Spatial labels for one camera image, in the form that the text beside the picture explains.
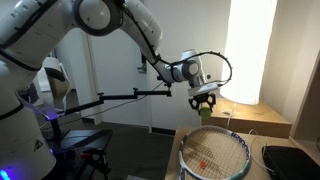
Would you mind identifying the black fabric pouch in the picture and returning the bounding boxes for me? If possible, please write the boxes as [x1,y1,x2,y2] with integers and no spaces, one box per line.
[262,145,320,180]

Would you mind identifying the white blue teal tennis racket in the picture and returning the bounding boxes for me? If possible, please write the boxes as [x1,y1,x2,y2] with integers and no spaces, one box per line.
[177,124,251,180]

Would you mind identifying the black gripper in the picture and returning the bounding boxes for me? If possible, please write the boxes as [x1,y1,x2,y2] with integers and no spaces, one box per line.
[188,93,217,115]

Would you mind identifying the black workbench stand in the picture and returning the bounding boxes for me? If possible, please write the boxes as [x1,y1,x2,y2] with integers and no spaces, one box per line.
[43,128,114,180]

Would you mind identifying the white chair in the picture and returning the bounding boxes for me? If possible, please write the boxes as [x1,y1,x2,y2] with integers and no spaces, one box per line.
[34,56,73,94]

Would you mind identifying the white lamp cord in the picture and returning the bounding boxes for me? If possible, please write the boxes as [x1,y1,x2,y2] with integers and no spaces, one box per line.
[226,102,238,130]

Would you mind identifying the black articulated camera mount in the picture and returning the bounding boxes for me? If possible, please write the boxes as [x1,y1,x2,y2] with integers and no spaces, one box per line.
[49,81,173,141]

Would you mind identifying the silver door handle lock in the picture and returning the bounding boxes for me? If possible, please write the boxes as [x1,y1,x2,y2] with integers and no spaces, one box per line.
[137,54,148,75]

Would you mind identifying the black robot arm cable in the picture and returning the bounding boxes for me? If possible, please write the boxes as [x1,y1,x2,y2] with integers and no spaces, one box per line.
[121,4,234,88]

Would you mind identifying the light wooden shelf unit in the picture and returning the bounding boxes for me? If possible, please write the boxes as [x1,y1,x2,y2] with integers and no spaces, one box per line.
[288,49,320,168]

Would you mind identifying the white paper floor lamp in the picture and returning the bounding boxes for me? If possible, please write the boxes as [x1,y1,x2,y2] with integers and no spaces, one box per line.
[218,0,278,106]

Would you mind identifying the brown cardboard box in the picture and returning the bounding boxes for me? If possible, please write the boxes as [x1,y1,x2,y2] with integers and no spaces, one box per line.
[48,76,71,98]

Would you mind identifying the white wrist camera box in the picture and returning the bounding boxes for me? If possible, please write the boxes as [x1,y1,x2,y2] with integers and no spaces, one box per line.
[187,83,220,98]

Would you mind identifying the wooden crate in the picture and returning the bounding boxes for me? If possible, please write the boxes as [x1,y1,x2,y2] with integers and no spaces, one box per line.
[199,97,293,139]

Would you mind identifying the green tennis ball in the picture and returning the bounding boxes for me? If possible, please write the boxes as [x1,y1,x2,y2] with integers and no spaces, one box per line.
[199,107,212,120]

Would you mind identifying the white door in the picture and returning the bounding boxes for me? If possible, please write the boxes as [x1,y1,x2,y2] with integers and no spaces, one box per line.
[81,28,149,128]

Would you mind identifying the white charging cable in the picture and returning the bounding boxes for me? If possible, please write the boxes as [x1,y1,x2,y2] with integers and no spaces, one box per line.
[248,129,276,174]

